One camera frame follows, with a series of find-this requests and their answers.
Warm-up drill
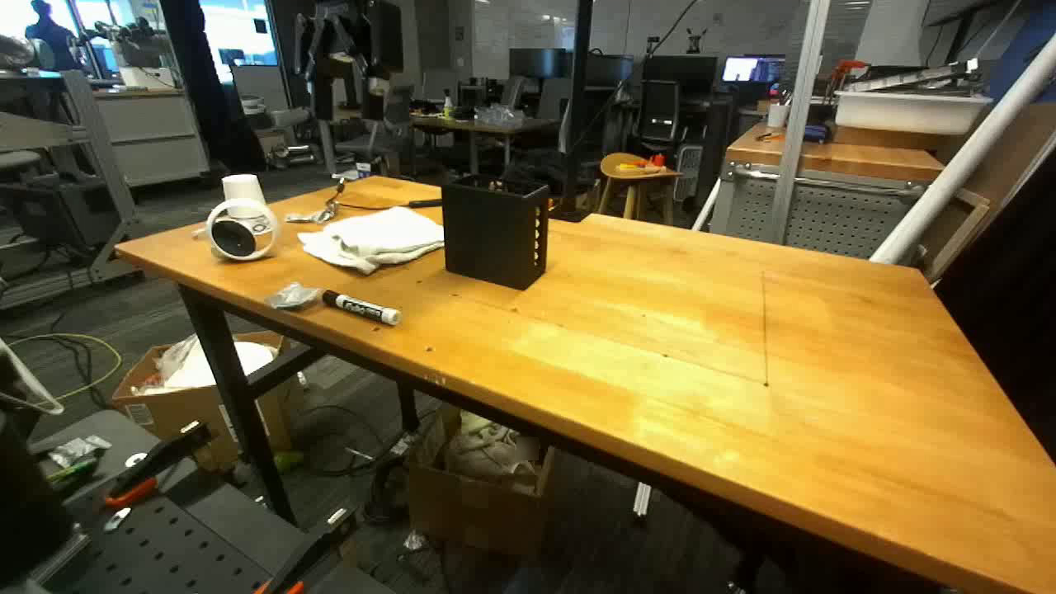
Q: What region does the white drawer cabinet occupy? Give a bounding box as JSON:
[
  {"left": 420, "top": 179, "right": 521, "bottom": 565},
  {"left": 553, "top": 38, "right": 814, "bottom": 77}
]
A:
[{"left": 91, "top": 84, "right": 213, "bottom": 193}]

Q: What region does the black perforated box container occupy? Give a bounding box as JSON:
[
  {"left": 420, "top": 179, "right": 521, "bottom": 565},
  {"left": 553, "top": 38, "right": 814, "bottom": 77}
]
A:
[{"left": 441, "top": 176, "right": 552, "bottom": 294}]

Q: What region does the white VR controller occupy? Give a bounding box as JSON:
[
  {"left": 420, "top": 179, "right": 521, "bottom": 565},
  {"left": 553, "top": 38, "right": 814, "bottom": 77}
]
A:
[{"left": 200, "top": 173, "right": 284, "bottom": 263}]

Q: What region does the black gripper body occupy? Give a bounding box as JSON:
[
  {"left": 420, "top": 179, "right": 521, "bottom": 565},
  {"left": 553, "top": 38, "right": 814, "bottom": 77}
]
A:
[{"left": 360, "top": 63, "right": 398, "bottom": 125}]

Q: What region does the black pegboard cart top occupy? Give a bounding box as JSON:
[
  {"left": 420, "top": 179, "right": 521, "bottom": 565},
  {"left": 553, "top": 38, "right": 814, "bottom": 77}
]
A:
[{"left": 30, "top": 482, "right": 332, "bottom": 594}]

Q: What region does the cardboard box with white plastic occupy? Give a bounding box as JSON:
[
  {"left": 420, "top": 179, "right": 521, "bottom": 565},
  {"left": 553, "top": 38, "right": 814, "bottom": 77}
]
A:
[{"left": 111, "top": 331, "right": 305, "bottom": 477}]

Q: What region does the white slanted metal pole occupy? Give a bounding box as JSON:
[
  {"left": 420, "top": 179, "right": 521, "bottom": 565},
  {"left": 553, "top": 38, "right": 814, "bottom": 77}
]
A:
[{"left": 866, "top": 29, "right": 1056, "bottom": 267}]

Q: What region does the black vertical stand pole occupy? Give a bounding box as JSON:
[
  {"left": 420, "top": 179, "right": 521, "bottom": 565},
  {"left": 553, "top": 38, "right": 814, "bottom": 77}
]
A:
[{"left": 559, "top": 0, "right": 597, "bottom": 217}]

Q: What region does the black clamp with orange grip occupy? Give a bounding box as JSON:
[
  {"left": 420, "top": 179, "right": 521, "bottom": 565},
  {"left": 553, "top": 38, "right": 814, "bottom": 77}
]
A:
[
  {"left": 246, "top": 504, "right": 360, "bottom": 594},
  {"left": 100, "top": 419, "right": 213, "bottom": 515}
]

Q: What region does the wooden top workbench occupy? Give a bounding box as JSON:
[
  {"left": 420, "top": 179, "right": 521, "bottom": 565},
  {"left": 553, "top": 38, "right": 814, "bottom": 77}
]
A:
[{"left": 718, "top": 116, "right": 994, "bottom": 267}]

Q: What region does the white upright metal pole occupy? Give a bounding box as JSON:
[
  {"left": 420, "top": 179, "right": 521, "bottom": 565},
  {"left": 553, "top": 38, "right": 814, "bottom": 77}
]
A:
[{"left": 766, "top": 0, "right": 833, "bottom": 243}]

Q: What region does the black and white marker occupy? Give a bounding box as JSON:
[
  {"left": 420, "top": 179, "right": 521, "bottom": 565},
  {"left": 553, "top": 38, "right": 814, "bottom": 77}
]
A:
[{"left": 320, "top": 287, "right": 404, "bottom": 331}]

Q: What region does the person in blue shirt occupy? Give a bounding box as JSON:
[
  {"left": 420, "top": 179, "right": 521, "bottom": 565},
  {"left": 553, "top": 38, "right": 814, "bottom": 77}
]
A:
[{"left": 22, "top": 0, "right": 82, "bottom": 72}]

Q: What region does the white terry towel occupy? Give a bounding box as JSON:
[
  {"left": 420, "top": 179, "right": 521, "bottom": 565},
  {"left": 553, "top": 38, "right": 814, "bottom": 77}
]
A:
[{"left": 292, "top": 205, "right": 447, "bottom": 278}]

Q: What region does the small crumpled foil wrapper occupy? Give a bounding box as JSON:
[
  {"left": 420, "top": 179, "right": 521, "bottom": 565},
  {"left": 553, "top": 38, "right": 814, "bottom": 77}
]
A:
[{"left": 266, "top": 280, "right": 324, "bottom": 314}]

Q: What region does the lit computer monitor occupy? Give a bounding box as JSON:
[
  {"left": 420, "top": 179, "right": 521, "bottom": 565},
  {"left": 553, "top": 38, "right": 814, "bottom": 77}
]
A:
[{"left": 717, "top": 54, "right": 766, "bottom": 88}]

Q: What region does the round wooden stool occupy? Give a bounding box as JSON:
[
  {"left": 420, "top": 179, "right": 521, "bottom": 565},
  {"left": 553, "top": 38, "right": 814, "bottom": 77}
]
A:
[{"left": 595, "top": 148, "right": 683, "bottom": 224}]

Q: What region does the white plastic bin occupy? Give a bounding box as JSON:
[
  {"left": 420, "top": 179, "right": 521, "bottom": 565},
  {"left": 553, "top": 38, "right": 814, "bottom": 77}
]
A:
[{"left": 832, "top": 84, "right": 995, "bottom": 139}]

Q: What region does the open brown cardboard box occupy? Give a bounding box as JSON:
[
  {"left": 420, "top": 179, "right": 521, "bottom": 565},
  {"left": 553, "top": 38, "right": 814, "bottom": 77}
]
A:
[{"left": 403, "top": 407, "right": 559, "bottom": 562}]

